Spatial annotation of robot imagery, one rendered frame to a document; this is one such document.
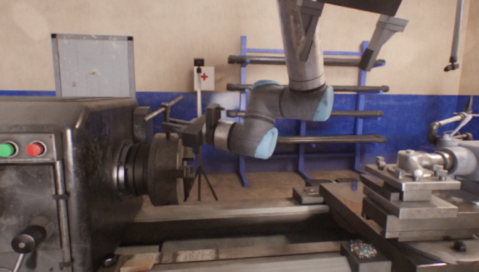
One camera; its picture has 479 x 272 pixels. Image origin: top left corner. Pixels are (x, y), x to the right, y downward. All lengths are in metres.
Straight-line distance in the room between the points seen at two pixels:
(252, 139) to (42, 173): 0.50
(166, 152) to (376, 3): 0.65
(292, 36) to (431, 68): 4.98
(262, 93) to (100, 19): 3.78
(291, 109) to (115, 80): 3.60
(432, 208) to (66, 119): 0.95
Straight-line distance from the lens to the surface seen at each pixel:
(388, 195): 0.82
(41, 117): 0.72
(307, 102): 0.61
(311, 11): 0.46
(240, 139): 0.65
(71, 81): 4.31
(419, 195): 0.86
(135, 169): 0.84
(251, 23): 4.04
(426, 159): 1.19
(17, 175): 0.74
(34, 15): 4.69
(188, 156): 0.90
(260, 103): 0.66
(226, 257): 0.88
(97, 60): 4.17
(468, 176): 1.35
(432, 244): 0.92
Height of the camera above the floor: 1.37
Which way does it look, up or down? 7 degrees down
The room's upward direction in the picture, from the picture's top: 1 degrees clockwise
